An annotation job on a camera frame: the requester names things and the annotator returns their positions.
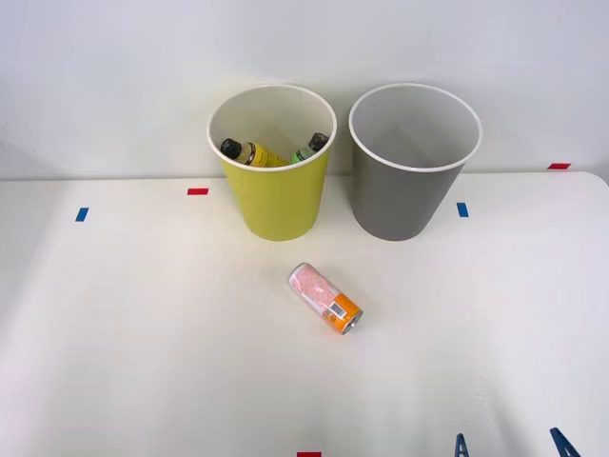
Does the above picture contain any yellow-green plastic waste bin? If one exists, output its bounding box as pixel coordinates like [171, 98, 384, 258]
[206, 84, 339, 243]

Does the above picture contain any green label bottle black cap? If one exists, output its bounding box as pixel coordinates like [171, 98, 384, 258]
[290, 131, 330, 166]

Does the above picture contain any orange and white drink can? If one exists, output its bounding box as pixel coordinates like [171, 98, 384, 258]
[286, 262, 364, 336]

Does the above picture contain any grey plastic waste bin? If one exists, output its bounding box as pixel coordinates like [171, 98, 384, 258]
[347, 83, 483, 243]

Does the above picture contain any yellow label bottle black cap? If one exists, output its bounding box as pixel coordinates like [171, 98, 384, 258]
[220, 137, 289, 169]

